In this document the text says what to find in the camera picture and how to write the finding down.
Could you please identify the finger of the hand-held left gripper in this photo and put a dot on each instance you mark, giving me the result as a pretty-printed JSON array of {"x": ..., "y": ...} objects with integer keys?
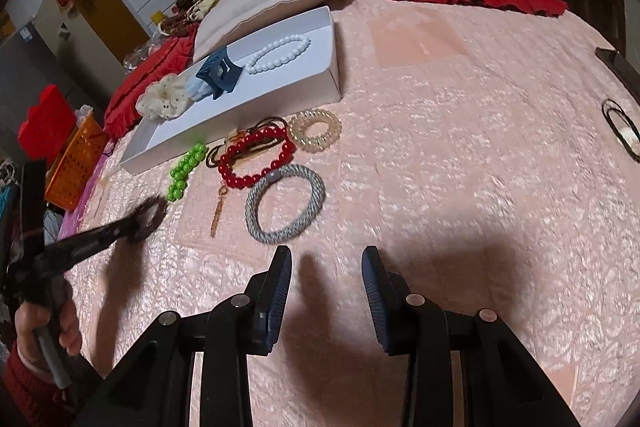
[{"x": 90, "y": 243}]

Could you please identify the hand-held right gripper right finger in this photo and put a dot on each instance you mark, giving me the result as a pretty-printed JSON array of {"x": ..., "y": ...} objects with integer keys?
[{"x": 372, "y": 292}]

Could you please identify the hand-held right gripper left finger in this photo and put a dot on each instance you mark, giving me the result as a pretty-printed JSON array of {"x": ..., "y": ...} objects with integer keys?
[{"x": 280, "y": 287}]

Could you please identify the black scrunchie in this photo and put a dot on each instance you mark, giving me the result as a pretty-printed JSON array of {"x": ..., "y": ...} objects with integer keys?
[{"x": 150, "y": 217}]

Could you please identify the white cardboard box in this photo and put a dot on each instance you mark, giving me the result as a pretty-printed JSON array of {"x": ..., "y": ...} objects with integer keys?
[{"x": 280, "y": 87}]

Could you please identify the person's left forearm red sleeve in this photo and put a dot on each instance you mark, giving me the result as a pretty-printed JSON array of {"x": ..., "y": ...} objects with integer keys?
[{"x": 25, "y": 392}]

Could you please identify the person's left hand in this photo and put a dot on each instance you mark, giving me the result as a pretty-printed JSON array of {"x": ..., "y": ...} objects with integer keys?
[{"x": 27, "y": 321}]

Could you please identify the orange plastic basket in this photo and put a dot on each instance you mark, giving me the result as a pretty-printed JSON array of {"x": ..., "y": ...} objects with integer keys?
[{"x": 70, "y": 167}]

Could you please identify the red box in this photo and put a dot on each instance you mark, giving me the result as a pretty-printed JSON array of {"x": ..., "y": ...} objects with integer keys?
[{"x": 45, "y": 127}]

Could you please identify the pink quilted bedspread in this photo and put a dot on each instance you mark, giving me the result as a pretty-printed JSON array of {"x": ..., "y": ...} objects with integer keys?
[{"x": 450, "y": 157}]

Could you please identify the white floral scrunchie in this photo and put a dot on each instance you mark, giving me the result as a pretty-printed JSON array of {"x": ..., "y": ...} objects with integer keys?
[{"x": 162, "y": 99}]

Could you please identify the red ruffled cushion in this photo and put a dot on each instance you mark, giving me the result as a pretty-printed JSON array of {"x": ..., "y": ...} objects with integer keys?
[{"x": 135, "y": 87}]

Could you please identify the light blue hair clip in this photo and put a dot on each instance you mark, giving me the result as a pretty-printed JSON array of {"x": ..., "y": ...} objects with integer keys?
[{"x": 196, "y": 88}]

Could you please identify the dark blue hair claw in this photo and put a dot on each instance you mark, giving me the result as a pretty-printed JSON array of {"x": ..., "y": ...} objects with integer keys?
[{"x": 220, "y": 74}]

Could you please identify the brown wooden door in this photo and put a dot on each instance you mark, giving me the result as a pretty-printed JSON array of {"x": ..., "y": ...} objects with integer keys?
[{"x": 112, "y": 14}]

